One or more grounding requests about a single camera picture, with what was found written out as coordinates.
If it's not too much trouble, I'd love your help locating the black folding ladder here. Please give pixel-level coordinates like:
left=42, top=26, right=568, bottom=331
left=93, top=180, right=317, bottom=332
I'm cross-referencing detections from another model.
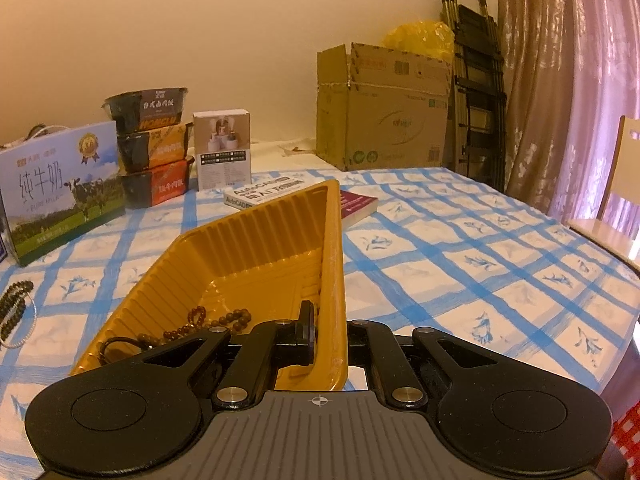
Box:
left=440, top=0, right=509, bottom=193

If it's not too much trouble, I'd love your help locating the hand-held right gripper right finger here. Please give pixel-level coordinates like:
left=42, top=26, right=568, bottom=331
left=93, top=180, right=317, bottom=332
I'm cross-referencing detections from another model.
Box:
left=347, top=319, right=505, bottom=406

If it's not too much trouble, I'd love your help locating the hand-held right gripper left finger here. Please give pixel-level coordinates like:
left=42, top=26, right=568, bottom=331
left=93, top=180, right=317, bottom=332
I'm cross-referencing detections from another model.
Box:
left=129, top=300, right=322, bottom=407

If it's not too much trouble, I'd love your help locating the white wooden chair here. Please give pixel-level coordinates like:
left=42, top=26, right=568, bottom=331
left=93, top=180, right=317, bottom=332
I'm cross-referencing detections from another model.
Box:
left=567, top=115, right=640, bottom=273

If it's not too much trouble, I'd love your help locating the white product box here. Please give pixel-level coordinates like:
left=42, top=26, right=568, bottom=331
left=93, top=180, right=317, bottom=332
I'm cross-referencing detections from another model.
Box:
left=192, top=109, right=252, bottom=191

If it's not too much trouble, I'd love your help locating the brown patterned curtain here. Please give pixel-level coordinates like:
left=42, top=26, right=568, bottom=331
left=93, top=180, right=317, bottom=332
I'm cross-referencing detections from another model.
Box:
left=497, top=0, right=586, bottom=211

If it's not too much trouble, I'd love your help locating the blue checked tablecloth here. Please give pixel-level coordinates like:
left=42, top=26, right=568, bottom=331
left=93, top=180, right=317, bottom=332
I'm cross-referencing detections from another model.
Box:
left=0, top=165, right=640, bottom=441

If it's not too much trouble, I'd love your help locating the orange instant meal box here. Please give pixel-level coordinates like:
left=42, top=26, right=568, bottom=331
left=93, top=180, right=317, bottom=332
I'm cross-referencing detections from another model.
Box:
left=116, top=122, right=195, bottom=173

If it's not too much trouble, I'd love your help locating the yellow plastic bag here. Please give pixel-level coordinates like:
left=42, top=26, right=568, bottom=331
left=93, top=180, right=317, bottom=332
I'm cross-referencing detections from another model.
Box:
left=382, top=19, right=456, bottom=60

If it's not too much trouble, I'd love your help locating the brown bead bracelet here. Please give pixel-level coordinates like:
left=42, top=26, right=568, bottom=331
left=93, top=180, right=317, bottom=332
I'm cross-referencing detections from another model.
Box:
left=135, top=306, right=254, bottom=349

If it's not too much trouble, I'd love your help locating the milk carton box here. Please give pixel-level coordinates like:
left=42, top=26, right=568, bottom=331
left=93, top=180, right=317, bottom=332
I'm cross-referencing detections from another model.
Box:
left=0, top=121, right=126, bottom=267

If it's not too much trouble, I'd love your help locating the gold ribbed plastic tray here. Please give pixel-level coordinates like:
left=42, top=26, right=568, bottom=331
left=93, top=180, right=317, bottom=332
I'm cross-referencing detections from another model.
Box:
left=70, top=179, right=349, bottom=392

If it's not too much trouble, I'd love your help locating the red instant meal box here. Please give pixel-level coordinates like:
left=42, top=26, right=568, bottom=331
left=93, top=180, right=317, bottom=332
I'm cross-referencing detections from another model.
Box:
left=120, top=157, right=195, bottom=209

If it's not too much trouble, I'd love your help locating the large cardboard box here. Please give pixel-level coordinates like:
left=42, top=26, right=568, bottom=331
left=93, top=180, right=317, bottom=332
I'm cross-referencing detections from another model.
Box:
left=316, top=42, right=453, bottom=172

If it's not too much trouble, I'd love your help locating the white and maroon software book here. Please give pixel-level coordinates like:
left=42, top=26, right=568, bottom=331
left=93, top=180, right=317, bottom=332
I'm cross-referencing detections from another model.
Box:
left=223, top=176, right=378, bottom=228

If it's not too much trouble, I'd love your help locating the red checked cloth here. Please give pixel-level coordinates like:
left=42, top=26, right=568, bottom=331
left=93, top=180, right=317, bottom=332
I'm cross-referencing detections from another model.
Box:
left=611, top=400, right=640, bottom=461

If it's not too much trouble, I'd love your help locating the black instant meal box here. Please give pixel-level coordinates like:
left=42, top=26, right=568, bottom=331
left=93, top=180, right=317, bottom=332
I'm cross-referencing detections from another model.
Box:
left=102, top=86, right=190, bottom=134

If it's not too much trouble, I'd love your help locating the white pearl bracelet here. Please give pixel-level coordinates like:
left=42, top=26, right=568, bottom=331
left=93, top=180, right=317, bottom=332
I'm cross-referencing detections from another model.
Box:
left=0, top=287, right=39, bottom=350

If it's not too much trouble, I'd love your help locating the dark bead bracelet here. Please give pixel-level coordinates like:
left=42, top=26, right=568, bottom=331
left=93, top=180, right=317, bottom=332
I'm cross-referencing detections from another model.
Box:
left=0, top=280, right=35, bottom=343

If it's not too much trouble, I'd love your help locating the pink sheer curtain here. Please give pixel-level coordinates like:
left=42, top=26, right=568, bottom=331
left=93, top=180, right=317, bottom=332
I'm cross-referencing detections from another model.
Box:
left=547, top=0, right=640, bottom=223

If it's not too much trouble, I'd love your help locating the white cable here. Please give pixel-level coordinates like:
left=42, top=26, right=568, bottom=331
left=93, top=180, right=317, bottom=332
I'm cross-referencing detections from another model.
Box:
left=2, top=124, right=68, bottom=151

